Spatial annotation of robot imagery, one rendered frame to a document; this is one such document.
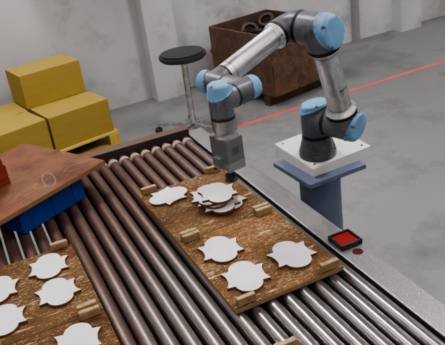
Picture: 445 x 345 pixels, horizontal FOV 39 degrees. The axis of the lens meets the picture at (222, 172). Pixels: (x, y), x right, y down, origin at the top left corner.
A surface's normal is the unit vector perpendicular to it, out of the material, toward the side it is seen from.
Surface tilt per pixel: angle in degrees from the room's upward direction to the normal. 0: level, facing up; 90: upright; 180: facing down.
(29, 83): 90
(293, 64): 90
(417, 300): 0
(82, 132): 90
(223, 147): 90
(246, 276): 0
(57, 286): 0
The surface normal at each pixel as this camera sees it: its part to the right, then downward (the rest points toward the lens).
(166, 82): 0.46, 0.33
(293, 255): -0.13, -0.89
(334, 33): 0.67, 0.16
